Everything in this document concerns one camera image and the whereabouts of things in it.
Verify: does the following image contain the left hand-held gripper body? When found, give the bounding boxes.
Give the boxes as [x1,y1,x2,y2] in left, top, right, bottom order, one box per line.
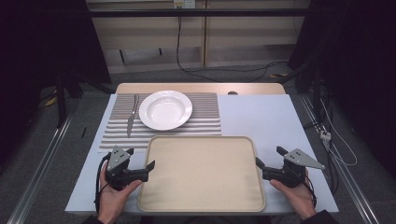
[104,145,144,191]

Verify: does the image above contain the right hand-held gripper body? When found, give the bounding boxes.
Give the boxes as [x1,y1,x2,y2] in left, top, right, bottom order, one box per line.
[271,148,326,189]

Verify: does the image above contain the person's right hand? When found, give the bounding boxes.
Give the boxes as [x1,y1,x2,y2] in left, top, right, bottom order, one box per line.
[269,169,318,221]

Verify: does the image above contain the person's left hand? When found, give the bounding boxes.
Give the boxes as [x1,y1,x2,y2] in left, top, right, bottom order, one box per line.
[97,161,143,224]

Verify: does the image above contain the silver table knife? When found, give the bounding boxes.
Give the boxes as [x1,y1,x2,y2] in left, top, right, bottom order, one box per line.
[126,93,140,138]

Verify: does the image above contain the pale blue table sheet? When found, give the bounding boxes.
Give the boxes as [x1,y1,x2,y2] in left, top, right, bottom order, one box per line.
[64,93,340,216]

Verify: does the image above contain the white deep plate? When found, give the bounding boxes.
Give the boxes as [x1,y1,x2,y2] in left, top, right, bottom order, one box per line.
[138,90,193,132]

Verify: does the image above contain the beige rectangular tray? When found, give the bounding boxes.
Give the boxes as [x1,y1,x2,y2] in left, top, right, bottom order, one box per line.
[136,135,266,214]

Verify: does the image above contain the black metal stand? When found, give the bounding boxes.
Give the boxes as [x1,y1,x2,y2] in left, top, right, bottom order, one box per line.
[54,72,117,129]
[279,57,325,126]

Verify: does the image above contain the striped grey placemat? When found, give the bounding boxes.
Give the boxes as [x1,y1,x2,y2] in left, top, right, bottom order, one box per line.
[98,91,222,150]

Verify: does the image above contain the light wooden table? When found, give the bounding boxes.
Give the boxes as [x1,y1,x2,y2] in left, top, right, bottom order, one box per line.
[115,82,287,96]

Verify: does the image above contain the dark curtain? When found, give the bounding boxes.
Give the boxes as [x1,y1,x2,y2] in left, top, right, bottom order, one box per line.
[0,0,112,164]
[287,0,396,176]

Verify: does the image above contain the black horizontal bar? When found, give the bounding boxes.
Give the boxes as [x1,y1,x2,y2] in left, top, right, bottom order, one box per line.
[88,7,313,19]

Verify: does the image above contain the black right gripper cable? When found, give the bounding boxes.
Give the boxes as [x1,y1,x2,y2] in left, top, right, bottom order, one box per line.
[303,174,318,208]

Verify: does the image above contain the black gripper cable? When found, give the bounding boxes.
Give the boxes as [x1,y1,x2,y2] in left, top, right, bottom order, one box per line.
[303,174,318,208]
[93,152,112,215]

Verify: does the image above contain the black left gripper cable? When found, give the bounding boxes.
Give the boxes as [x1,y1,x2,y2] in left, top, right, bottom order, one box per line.
[93,152,112,215]

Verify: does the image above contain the thin white cable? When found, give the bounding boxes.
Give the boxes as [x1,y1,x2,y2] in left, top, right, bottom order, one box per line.
[319,98,359,167]

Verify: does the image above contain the metal floor rail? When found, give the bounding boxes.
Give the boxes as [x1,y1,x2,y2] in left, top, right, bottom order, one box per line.
[298,92,381,224]
[6,114,75,224]

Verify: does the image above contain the long black floor cable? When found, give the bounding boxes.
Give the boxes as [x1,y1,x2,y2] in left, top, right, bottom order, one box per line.
[176,15,290,84]

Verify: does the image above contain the white wall outlet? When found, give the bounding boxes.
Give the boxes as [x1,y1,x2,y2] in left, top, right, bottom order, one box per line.
[173,0,197,9]

